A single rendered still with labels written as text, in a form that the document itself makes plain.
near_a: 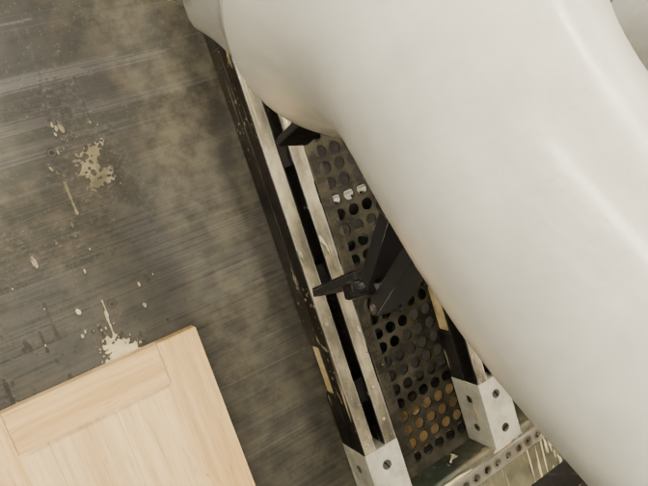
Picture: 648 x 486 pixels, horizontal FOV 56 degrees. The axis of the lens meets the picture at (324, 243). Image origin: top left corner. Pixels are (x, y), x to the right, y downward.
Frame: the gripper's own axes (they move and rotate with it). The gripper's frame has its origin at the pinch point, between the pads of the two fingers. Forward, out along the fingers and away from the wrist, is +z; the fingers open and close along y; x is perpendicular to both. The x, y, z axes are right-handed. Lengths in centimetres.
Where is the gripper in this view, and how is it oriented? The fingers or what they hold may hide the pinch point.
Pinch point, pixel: (314, 210)
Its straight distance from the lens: 52.6
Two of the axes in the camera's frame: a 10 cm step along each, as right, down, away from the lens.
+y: 2.3, 9.6, -1.7
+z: -4.6, 2.6, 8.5
